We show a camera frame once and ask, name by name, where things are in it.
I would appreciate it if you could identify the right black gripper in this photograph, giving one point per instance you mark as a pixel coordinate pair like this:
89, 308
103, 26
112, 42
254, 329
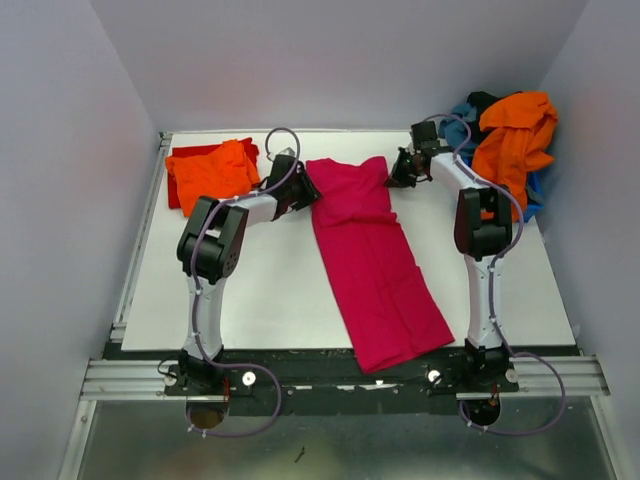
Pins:
403, 170

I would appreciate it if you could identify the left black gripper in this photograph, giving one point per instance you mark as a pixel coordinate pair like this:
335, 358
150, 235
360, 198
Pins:
302, 185

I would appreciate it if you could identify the orange t shirt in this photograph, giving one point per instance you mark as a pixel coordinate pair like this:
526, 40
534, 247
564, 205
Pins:
215, 177
518, 130

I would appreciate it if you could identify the magenta t shirt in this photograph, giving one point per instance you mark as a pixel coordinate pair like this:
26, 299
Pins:
387, 308

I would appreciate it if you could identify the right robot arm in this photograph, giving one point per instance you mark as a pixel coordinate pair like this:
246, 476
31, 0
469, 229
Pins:
483, 234

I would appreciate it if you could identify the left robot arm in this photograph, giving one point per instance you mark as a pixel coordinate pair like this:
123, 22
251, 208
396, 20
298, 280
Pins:
209, 252

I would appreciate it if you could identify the blue grey t shirt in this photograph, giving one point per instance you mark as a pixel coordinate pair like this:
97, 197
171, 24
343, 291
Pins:
461, 130

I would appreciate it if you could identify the folded red t shirt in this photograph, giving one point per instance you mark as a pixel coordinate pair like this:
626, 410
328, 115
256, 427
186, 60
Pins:
175, 190

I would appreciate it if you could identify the folded orange t shirt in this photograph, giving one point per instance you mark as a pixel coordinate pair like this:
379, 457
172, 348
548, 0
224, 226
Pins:
215, 177

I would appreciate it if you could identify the black t shirt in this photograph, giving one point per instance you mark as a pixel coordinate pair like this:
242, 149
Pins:
479, 102

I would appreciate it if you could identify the blue plastic bin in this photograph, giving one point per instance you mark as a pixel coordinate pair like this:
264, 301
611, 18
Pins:
535, 200

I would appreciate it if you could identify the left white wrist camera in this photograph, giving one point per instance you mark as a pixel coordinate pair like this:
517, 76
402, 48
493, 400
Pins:
287, 152

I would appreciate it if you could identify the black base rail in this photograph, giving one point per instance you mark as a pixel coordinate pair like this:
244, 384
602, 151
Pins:
329, 382

